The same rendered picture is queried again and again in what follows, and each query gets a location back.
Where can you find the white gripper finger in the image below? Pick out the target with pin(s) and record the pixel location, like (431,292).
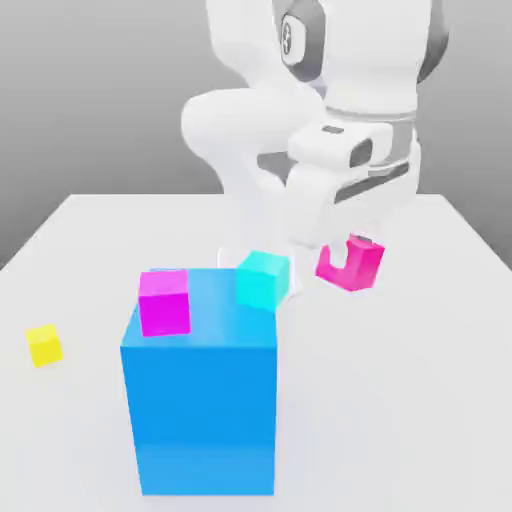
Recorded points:
(338,254)

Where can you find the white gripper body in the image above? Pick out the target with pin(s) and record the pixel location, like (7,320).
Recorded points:
(312,208)

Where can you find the small pink cube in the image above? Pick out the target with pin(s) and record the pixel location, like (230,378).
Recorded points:
(362,268)

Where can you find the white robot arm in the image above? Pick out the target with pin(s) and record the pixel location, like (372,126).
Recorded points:
(240,128)

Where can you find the small cyan cube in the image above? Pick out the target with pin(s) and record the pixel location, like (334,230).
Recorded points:
(260,282)

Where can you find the small magenta cube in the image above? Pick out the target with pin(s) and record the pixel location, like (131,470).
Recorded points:
(164,308)

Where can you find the small yellow cube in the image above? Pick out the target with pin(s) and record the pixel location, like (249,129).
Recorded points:
(44,346)

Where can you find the large blue box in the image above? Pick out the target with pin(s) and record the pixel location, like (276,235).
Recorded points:
(200,400)

